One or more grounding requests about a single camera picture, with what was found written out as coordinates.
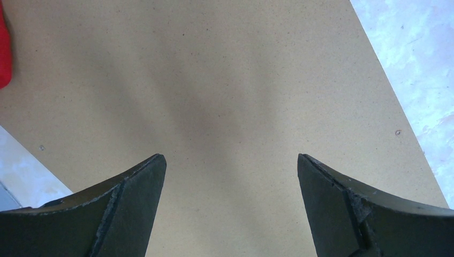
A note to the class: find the brown cardboard backing board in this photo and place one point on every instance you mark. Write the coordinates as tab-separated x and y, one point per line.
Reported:
230	92

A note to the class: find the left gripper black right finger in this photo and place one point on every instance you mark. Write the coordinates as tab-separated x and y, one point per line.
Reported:
350	218

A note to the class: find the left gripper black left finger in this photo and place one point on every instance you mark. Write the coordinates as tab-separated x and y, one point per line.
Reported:
112	218

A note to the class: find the red cloth doll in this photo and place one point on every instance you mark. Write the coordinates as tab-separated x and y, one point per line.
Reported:
6	53

